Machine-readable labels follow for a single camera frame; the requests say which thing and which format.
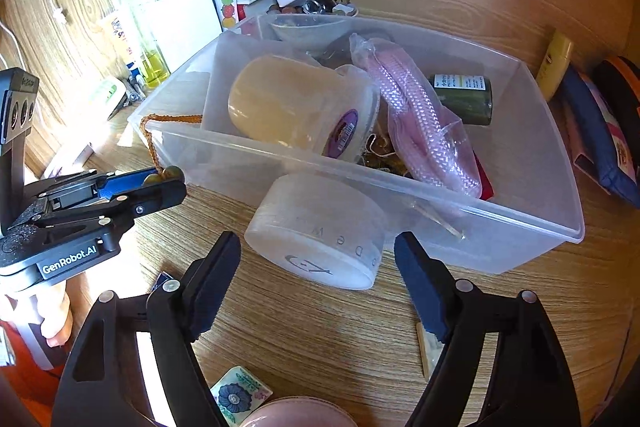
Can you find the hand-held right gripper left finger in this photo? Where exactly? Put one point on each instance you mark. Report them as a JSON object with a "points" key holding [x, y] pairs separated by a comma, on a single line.
{"points": [[212, 287]]}

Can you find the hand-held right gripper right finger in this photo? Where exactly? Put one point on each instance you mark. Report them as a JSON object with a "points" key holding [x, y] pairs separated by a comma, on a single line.
{"points": [[425, 287]]}

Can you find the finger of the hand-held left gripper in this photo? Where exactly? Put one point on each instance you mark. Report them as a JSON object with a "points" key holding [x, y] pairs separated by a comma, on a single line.
{"points": [[127, 182], [150, 203]]}

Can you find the white round jar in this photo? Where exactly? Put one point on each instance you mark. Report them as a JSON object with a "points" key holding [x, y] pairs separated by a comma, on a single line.
{"points": [[310, 232]]}

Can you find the red pouch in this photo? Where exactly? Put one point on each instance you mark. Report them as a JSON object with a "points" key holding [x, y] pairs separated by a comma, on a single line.
{"points": [[486, 187]]}

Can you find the clear plastic storage box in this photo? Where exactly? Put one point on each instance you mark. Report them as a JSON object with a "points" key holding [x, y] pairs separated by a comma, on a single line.
{"points": [[525, 167]]}

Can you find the cream plastic jar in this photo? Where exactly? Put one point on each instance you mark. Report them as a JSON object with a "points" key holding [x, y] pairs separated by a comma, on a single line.
{"points": [[285, 102]]}

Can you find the dark green bottle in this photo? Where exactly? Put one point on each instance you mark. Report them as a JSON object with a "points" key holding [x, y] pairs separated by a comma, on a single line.
{"points": [[465, 99]]}

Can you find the wooden desktop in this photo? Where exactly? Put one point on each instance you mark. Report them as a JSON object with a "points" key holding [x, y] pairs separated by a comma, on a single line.
{"points": [[310, 337]]}

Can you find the person's left hand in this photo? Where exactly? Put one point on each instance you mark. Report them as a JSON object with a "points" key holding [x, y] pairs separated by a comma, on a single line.
{"points": [[56, 312]]}

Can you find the small blue packet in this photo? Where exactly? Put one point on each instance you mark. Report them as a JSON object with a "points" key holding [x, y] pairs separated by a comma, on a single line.
{"points": [[161, 279]]}

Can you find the flower print tile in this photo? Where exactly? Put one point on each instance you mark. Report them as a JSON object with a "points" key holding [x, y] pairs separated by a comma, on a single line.
{"points": [[240, 394]]}

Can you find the yellow-green spray bottle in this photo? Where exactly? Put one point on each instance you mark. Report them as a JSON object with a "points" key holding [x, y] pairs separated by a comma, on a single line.
{"points": [[150, 62]]}

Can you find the pink round object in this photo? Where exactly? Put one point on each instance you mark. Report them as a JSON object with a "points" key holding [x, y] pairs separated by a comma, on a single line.
{"points": [[300, 414]]}

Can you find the fruit sticker sheet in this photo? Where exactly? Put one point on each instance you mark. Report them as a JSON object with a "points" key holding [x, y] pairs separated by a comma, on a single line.
{"points": [[227, 9]]}

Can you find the navy pencil case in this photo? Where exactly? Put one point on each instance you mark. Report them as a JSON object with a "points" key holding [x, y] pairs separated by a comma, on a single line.
{"points": [[600, 142]]}

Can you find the white bowl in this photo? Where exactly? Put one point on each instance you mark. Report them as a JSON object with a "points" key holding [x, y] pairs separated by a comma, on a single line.
{"points": [[305, 34]]}

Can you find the yellow bottle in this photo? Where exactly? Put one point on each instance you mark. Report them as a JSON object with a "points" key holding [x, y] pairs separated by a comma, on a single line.
{"points": [[555, 67]]}

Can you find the pile of small trinkets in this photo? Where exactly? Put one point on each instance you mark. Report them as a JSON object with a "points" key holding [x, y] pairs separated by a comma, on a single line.
{"points": [[315, 5]]}

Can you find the black orange round case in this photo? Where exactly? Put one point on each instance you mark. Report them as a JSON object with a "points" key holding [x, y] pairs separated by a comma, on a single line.
{"points": [[625, 77]]}

